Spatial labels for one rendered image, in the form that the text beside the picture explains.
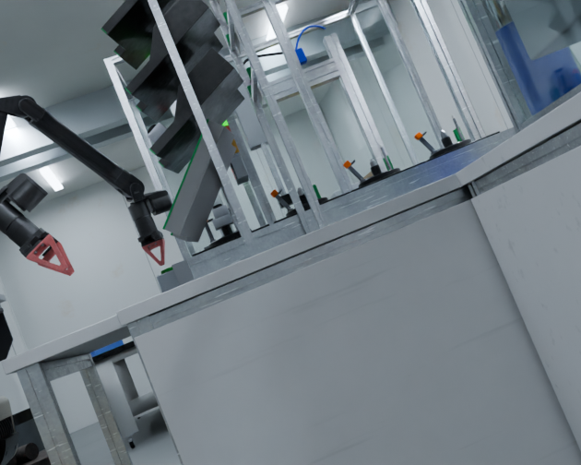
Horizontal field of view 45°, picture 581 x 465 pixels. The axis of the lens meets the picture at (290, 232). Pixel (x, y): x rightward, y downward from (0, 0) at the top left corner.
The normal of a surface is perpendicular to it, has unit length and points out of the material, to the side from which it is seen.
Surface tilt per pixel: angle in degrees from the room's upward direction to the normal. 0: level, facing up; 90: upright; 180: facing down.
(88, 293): 90
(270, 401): 90
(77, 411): 90
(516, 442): 90
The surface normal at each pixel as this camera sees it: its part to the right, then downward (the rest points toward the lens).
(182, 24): -0.11, -0.04
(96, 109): 0.16, -0.15
